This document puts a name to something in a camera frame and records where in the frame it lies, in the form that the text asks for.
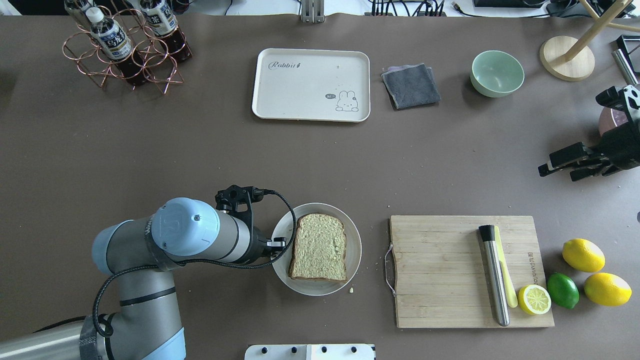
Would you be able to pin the black glass rack tray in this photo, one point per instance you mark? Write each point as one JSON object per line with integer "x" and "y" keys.
{"x": 630, "y": 47}

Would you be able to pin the green ceramic bowl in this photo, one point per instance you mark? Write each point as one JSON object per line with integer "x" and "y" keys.
{"x": 496, "y": 74}

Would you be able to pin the yellow lemon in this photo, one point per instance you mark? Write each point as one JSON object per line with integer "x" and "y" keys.
{"x": 607, "y": 289}
{"x": 583, "y": 255}

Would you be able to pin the green lime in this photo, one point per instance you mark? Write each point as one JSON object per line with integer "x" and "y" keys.
{"x": 562, "y": 290}

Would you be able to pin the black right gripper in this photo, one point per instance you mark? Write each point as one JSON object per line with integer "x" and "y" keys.
{"x": 621, "y": 146}

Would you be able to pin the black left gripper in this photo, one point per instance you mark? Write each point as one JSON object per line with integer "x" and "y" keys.
{"x": 258, "y": 242}

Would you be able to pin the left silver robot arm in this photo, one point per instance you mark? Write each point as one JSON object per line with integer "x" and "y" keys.
{"x": 52, "y": 210}

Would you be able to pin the tea bottle upper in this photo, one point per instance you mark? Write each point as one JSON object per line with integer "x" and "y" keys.
{"x": 116, "y": 45}

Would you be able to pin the yellow lemon upper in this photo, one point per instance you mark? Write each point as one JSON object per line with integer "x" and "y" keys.
{"x": 583, "y": 255}

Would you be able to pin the yellow plastic knife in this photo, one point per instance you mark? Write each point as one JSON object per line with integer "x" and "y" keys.
{"x": 508, "y": 285}

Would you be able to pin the tea bottle lower left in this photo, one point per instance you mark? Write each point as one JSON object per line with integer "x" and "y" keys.
{"x": 164, "y": 24}

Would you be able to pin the bread slice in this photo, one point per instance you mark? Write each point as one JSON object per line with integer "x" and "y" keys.
{"x": 319, "y": 249}

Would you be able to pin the half cut lemon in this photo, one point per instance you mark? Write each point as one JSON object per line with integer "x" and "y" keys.
{"x": 534, "y": 300}

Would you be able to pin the wooden cup stand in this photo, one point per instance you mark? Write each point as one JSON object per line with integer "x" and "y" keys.
{"x": 570, "y": 59}

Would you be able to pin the wooden cutting board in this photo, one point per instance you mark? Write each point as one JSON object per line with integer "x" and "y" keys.
{"x": 439, "y": 277}

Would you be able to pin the white round plate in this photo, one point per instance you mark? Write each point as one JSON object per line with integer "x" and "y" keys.
{"x": 287, "y": 227}

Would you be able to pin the pink bowl of ice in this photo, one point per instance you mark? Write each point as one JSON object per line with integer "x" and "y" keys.
{"x": 610, "y": 119}

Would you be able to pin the cream rabbit tray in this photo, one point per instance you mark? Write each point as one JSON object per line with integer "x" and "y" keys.
{"x": 312, "y": 85}

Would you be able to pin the steel muddler black tip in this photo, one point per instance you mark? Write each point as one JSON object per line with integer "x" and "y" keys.
{"x": 488, "y": 242}

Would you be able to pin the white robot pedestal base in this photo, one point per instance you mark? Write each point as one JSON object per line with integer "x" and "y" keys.
{"x": 327, "y": 351}

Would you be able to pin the yellow lemon lower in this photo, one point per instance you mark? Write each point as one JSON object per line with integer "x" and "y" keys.
{"x": 607, "y": 289}

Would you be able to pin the grey folded cloth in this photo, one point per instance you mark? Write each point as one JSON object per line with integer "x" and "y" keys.
{"x": 411, "y": 85}

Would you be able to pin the copper wire bottle rack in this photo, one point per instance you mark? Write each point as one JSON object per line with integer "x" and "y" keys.
{"x": 139, "y": 42}

